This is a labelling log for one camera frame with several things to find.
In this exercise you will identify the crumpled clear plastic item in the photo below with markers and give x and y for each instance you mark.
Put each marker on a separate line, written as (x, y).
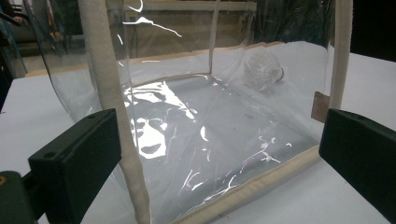
(263, 70)

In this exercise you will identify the brown tag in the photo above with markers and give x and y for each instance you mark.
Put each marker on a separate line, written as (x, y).
(320, 107)

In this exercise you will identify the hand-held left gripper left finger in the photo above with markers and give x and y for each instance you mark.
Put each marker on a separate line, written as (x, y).
(74, 161)

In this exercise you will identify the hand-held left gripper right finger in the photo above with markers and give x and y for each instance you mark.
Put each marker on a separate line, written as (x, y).
(361, 149)

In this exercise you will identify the clear plastic bag beige trim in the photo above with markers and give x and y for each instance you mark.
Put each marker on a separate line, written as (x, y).
(199, 124)

